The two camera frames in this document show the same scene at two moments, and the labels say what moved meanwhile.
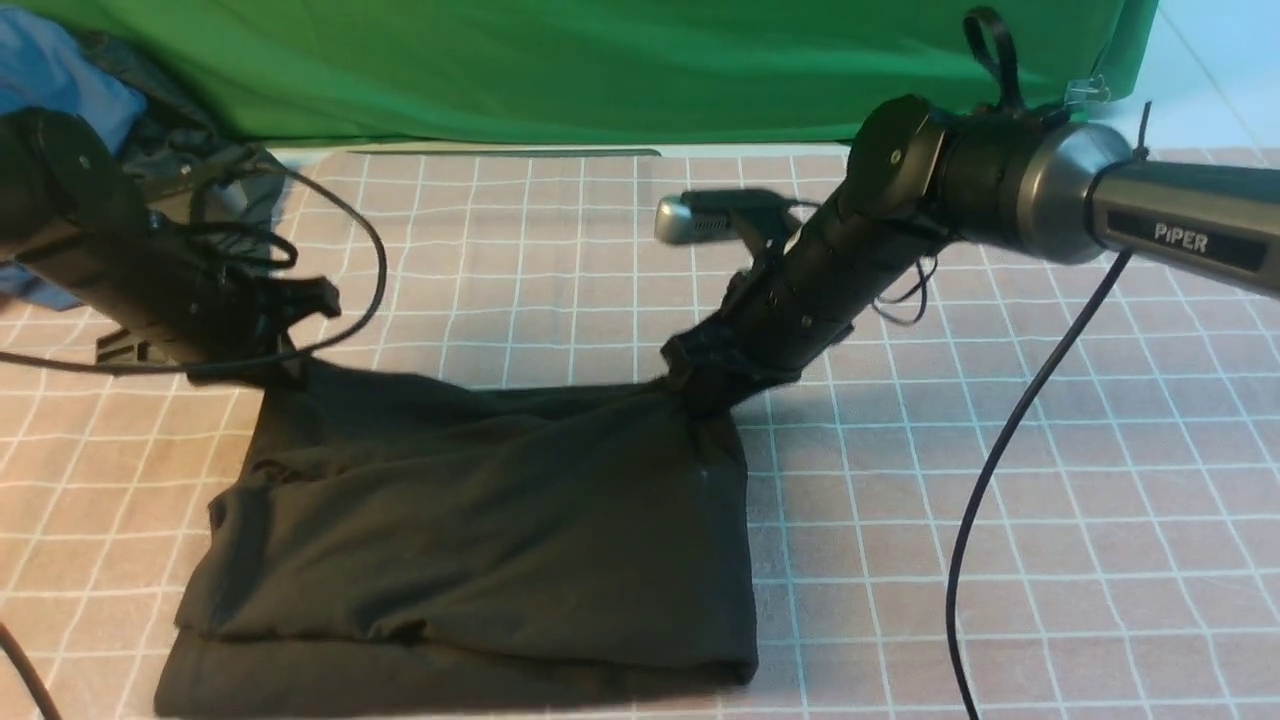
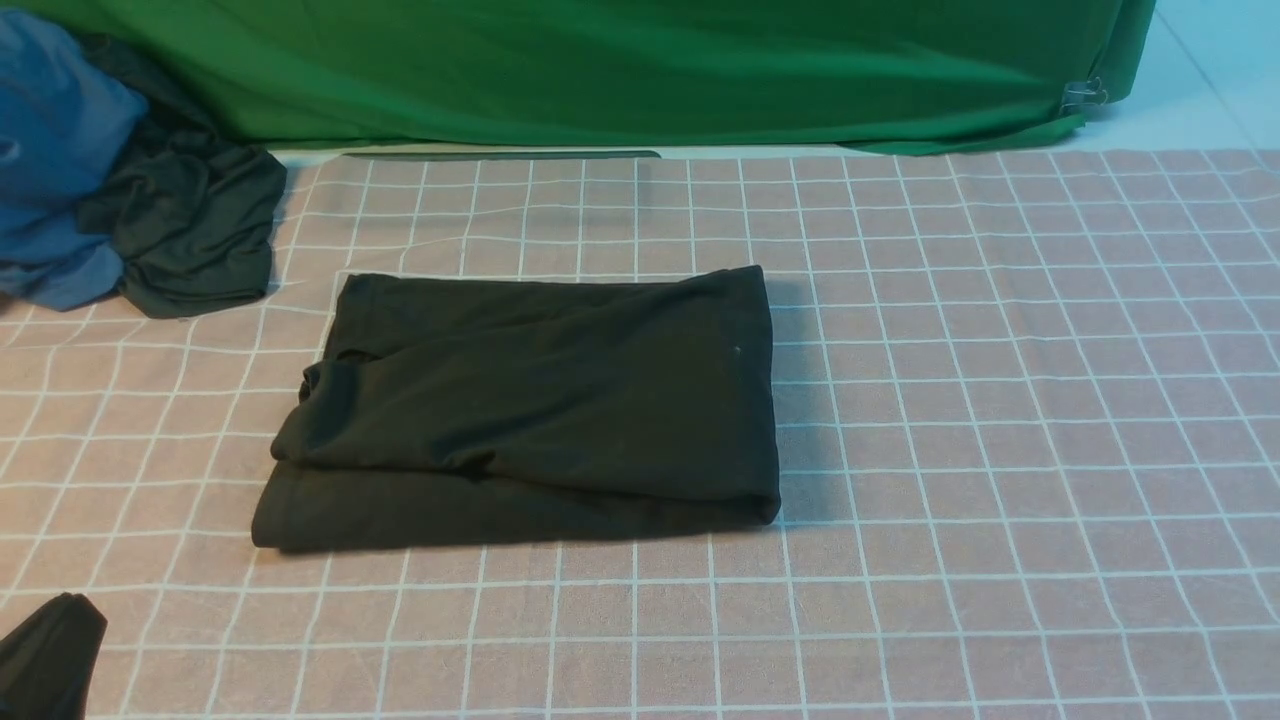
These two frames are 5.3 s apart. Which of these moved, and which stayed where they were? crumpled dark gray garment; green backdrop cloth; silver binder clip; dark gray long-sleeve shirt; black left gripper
Moved: dark gray long-sleeve shirt; black left gripper
Stayed: silver binder clip; crumpled dark gray garment; green backdrop cloth
